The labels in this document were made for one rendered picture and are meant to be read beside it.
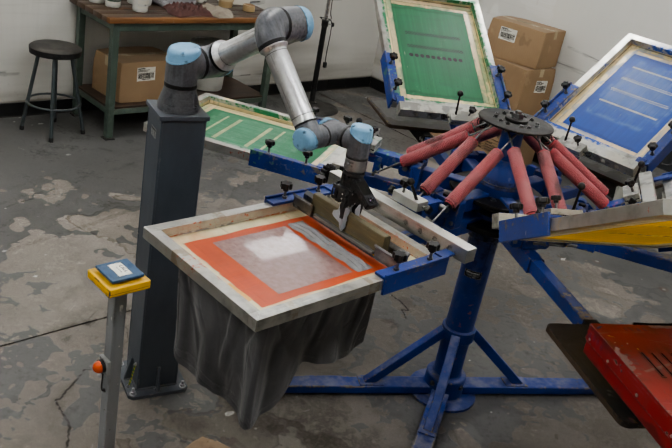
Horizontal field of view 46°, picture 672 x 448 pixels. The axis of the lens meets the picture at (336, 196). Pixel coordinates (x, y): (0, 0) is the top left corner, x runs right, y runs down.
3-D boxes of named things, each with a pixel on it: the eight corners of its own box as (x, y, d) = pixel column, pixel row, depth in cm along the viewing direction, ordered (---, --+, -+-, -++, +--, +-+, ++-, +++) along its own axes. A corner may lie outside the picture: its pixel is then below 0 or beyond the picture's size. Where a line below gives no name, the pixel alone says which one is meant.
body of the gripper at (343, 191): (346, 195, 273) (352, 162, 268) (363, 205, 267) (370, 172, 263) (329, 198, 268) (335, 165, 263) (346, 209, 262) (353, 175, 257)
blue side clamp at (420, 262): (382, 295, 244) (387, 276, 242) (371, 288, 247) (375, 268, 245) (445, 274, 264) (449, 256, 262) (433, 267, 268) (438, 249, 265)
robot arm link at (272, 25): (256, 1, 249) (316, 145, 246) (280, 0, 257) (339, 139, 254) (234, 18, 256) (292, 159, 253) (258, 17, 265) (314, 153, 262)
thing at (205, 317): (245, 434, 239) (265, 312, 222) (165, 355, 267) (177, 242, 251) (253, 431, 241) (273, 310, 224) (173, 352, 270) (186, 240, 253)
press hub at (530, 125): (446, 430, 339) (531, 133, 287) (381, 380, 364) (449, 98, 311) (500, 401, 366) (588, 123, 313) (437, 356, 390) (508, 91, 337)
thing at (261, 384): (251, 430, 240) (271, 310, 224) (244, 423, 243) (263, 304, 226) (359, 383, 271) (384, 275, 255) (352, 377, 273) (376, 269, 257)
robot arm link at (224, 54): (180, 52, 292) (283, 0, 256) (210, 49, 303) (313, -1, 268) (189, 84, 293) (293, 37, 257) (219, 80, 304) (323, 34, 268)
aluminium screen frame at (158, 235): (255, 332, 212) (257, 320, 211) (142, 237, 249) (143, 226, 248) (444, 269, 265) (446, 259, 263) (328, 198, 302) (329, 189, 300)
